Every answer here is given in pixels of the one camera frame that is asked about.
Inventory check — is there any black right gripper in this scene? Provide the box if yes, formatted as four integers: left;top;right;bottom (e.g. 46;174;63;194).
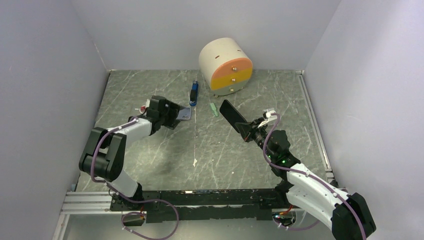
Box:
236;117;276;160

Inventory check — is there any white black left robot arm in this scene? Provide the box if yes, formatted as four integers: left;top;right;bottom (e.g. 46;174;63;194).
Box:
78;95;185;210

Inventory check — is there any blue black stapler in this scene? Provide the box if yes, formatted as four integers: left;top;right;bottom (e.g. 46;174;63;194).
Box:
189;80;199;107

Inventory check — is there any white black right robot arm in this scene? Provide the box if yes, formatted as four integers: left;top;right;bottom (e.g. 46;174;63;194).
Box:
233;117;377;240

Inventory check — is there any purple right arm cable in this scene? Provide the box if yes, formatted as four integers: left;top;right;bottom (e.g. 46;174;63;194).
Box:
261;112;368;240

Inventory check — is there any round beige drawer cabinet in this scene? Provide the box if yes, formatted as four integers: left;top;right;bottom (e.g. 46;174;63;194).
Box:
198;37;253;97

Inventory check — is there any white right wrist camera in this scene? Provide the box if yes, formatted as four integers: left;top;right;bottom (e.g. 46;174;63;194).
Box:
258;108;278;128

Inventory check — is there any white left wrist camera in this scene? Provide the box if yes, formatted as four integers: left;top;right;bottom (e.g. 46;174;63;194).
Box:
139;105;148;115

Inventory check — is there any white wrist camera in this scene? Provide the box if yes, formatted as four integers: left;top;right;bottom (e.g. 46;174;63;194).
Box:
258;108;278;128
139;105;148;115

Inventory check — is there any small green plastic tool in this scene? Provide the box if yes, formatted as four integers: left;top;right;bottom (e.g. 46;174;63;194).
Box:
209;102;219;117

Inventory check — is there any lilac silicone phone case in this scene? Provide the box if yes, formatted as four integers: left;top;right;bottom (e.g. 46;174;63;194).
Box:
176;107;192;121

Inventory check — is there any phone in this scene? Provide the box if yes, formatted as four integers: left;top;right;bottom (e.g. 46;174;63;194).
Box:
219;99;247;133

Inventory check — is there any black base bar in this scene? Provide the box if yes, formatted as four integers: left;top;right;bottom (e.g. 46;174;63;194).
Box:
109;188;290;223

